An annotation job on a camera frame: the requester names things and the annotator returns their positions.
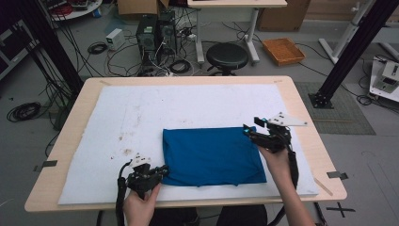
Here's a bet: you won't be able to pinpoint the orange shallow tray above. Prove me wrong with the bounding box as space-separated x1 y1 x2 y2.
262 37 307 67

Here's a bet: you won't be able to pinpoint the round white table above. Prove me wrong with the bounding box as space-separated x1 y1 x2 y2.
46 0 104 22

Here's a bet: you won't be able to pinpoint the small white box device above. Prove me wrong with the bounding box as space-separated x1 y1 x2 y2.
104 27 127 52

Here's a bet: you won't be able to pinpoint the coiled black cable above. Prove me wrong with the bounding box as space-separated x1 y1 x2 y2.
87 40 109 56
168 58 193 75
6 101 42 123

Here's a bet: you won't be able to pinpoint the white electronic device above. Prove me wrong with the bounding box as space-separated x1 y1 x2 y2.
369 56 399 104

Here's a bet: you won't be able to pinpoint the white felt mat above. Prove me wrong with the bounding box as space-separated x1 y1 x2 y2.
57 83 320 206

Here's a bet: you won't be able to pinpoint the grey floor mat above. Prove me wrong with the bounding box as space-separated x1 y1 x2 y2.
295 81 376 137

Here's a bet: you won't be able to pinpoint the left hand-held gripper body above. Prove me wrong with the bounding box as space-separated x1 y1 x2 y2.
125 153 164 201

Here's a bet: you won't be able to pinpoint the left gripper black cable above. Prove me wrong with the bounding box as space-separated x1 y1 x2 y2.
115 159 134 226

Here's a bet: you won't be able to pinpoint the black tape cross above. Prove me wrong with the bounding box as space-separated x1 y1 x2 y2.
326 202 357 218

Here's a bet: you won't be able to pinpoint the black tape strip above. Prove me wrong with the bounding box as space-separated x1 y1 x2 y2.
326 170 349 181
33 159 58 173

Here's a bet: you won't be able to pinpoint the white metal stand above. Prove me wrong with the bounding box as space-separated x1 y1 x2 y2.
318 0 377 65

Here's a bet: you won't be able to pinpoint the black computer tower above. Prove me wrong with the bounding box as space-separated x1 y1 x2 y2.
136 13 159 68
157 10 178 58

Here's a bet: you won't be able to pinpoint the thin wooden stick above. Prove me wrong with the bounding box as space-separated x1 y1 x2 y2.
313 176 334 197

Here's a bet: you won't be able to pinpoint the black round stool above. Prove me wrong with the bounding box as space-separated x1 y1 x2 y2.
205 41 249 77

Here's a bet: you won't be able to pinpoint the person's right hand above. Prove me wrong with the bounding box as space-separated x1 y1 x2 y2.
258 145 294 190

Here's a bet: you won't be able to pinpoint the person's legs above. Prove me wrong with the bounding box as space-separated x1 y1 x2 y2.
150 204 268 226

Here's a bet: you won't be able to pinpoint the black metal frame post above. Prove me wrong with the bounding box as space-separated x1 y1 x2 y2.
12 0 85 96
308 0 399 110

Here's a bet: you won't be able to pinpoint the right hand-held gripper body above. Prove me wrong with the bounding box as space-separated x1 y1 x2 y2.
255 112 309 154

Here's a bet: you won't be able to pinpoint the person's left hand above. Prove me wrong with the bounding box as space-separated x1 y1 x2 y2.
122 183 163 226

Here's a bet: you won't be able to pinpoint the brown cardboard box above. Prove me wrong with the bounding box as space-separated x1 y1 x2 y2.
117 0 170 16
257 5 311 33

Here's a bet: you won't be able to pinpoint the blue t-shirt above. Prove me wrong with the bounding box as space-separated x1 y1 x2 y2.
162 125 268 188

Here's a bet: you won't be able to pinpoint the white-legged table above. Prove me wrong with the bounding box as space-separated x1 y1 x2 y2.
186 0 289 66

